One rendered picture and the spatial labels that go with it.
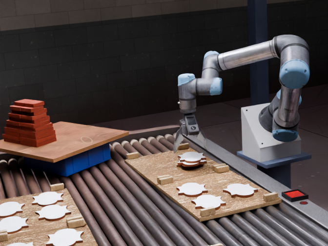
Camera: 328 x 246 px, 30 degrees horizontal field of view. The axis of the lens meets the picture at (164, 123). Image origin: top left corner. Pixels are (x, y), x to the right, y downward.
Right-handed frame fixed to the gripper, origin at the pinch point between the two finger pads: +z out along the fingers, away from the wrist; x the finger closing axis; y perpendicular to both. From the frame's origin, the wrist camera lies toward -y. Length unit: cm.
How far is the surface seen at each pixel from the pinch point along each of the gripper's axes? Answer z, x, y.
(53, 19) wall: -32, 93, 467
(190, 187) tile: 5.3, 5.1, -30.6
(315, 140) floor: 100, -170, 324
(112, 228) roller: 8, 37, -57
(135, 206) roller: 8.4, 27.7, -37.7
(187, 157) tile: 1.8, 2.1, -1.9
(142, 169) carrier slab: 6.6, 22.3, 2.4
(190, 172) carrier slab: 6.5, 1.9, -7.9
